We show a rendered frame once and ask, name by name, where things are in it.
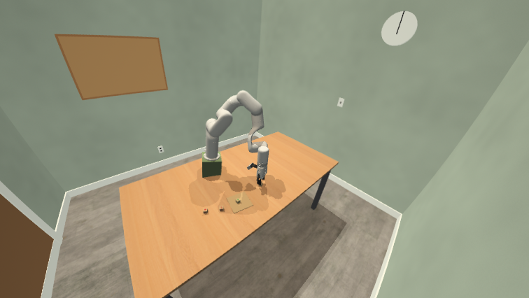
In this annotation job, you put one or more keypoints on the tan flat mat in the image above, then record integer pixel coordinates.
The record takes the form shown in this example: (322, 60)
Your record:
(245, 202)

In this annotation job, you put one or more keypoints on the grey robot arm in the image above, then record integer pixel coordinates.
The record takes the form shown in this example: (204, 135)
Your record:
(214, 128)

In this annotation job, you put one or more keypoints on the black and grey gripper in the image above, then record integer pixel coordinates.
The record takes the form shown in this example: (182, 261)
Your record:
(261, 172)

